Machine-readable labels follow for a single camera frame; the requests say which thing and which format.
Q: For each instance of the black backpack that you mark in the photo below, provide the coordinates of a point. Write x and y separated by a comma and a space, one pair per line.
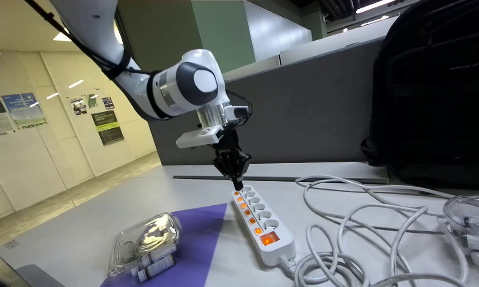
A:
438, 91

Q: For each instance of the ceiling light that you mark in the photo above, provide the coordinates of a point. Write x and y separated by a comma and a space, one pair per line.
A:
373, 5

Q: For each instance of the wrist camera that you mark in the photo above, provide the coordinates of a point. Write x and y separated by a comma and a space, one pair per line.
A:
197, 137

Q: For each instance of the purple mat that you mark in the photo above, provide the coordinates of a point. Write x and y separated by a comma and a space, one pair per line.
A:
201, 239

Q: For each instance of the small green poster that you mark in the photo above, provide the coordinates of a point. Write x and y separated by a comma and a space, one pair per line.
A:
93, 101

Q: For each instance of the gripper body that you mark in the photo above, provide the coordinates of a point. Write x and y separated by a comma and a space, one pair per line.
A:
228, 141

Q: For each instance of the grey partition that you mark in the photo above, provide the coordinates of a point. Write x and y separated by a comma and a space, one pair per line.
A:
303, 115

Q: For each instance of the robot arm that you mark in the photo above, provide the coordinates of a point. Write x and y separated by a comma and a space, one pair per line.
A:
191, 83

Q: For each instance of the clear plastic container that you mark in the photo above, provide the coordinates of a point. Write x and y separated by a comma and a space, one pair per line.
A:
468, 215
148, 239

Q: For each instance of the white power strip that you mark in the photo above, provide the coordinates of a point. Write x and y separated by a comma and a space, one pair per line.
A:
269, 235

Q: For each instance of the white partition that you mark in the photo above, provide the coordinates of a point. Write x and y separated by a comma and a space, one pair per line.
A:
323, 46

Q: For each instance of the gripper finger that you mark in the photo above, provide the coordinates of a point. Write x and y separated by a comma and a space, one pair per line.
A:
242, 163
225, 167

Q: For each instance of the black and green poster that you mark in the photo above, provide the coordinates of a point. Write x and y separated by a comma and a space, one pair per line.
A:
108, 127

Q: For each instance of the row of posters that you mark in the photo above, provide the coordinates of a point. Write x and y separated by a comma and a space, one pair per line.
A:
22, 111

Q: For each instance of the small dark poster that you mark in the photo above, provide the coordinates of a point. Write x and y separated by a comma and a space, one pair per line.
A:
108, 103

